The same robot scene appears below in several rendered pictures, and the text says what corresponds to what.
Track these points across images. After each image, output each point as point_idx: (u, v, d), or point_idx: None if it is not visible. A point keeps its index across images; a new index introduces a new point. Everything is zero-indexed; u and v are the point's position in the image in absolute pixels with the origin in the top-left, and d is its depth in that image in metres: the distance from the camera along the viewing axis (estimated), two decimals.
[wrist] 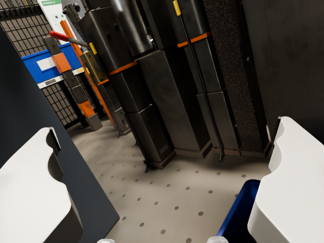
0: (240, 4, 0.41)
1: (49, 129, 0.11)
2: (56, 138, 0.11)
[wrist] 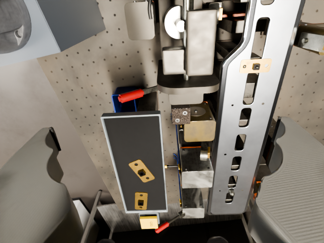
0: (217, 91, 0.60)
1: (49, 129, 0.11)
2: (56, 138, 0.11)
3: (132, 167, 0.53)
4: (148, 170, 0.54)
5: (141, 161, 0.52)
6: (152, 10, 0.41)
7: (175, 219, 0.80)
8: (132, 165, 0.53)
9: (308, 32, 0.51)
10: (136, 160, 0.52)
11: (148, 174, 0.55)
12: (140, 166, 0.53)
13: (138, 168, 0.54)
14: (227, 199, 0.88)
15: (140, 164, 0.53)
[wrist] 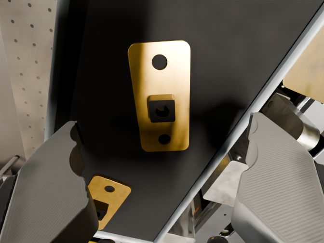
0: None
1: (75, 123, 0.11)
2: (80, 131, 0.12)
3: (135, 71, 0.12)
4: (188, 109, 0.14)
5: (189, 55, 0.12)
6: None
7: None
8: (144, 59, 0.12)
9: None
10: (172, 42, 0.11)
11: (178, 126, 0.15)
12: (168, 79, 0.13)
13: (155, 87, 0.13)
14: (223, 229, 0.53)
15: (174, 69, 0.12)
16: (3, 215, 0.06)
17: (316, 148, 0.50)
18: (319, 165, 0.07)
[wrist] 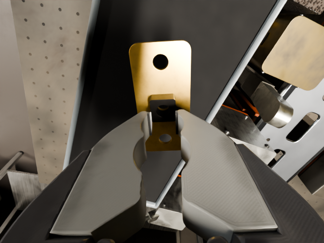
0: None
1: (147, 114, 0.12)
2: (150, 123, 0.12)
3: (136, 71, 0.13)
4: (188, 109, 0.14)
5: (190, 55, 0.12)
6: None
7: None
8: (145, 59, 0.12)
9: None
10: (173, 42, 0.12)
11: None
12: (169, 78, 0.13)
13: (156, 87, 0.13)
14: None
15: (175, 69, 0.12)
16: (72, 184, 0.07)
17: None
18: (238, 144, 0.09)
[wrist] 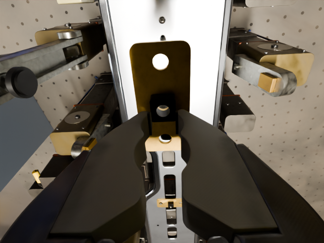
0: None
1: (147, 114, 0.12)
2: (150, 123, 0.12)
3: (136, 71, 0.13)
4: (188, 109, 0.14)
5: (190, 55, 0.12)
6: None
7: None
8: (145, 59, 0.12)
9: None
10: (173, 42, 0.12)
11: None
12: (169, 78, 0.13)
13: (156, 87, 0.13)
14: None
15: (175, 69, 0.12)
16: (72, 184, 0.07)
17: None
18: (238, 144, 0.09)
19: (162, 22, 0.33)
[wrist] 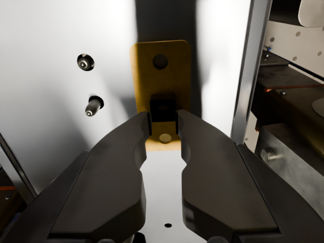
0: None
1: (147, 114, 0.12)
2: (150, 123, 0.12)
3: (136, 71, 0.13)
4: (188, 109, 0.14)
5: (189, 55, 0.12)
6: None
7: None
8: (145, 59, 0.12)
9: None
10: (173, 42, 0.12)
11: None
12: (169, 78, 0.13)
13: (156, 87, 0.13)
14: None
15: (175, 69, 0.12)
16: (72, 184, 0.07)
17: None
18: (238, 144, 0.09)
19: (84, 69, 0.13)
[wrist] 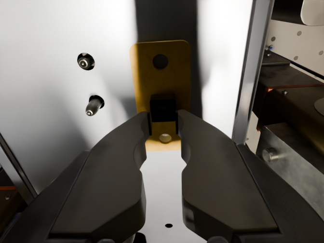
0: None
1: (147, 114, 0.12)
2: (150, 123, 0.12)
3: (136, 71, 0.13)
4: (188, 109, 0.14)
5: (190, 55, 0.12)
6: None
7: None
8: (145, 59, 0.12)
9: None
10: (173, 42, 0.12)
11: None
12: (169, 78, 0.13)
13: (156, 87, 0.13)
14: None
15: (175, 69, 0.12)
16: (72, 184, 0.07)
17: None
18: (238, 144, 0.09)
19: (85, 68, 0.13)
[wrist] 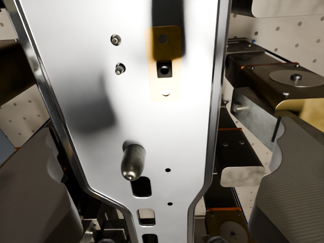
0: None
1: (49, 129, 0.11)
2: (56, 138, 0.11)
3: (148, 45, 0.21)
4: (180, 70, 0.22)
5: (180, 34, 0.20)
6: None
7: None
8: (154, 37, 0.20)
9: (208, 237, 0.43)
10: (170, 26, 0.20)
11: (175, 82, 0.23)
12: (168, 49, 0.21)
13: (160, 56, 0.21)
14: None
15: (172, 43, 0.20)
16: None
17: None
18: None
19: (115, 44, 0.20)
